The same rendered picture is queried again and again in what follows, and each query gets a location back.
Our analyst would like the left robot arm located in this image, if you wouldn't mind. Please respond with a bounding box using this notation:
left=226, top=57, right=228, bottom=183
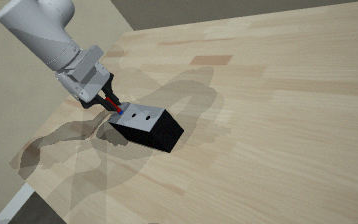
left=0, top=0, right=104, bottom=83

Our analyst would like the black rectangular block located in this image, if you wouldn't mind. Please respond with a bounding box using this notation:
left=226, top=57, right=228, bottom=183
left=107, top=102, right=184, bottom=153

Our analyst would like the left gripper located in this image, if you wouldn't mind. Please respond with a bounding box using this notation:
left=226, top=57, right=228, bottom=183
left=55, top=61, right=121, bottom=112

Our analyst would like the red and grey striped pin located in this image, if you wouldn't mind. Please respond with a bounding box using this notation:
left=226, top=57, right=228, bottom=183
left=105, top=97, right=123, bottom=115

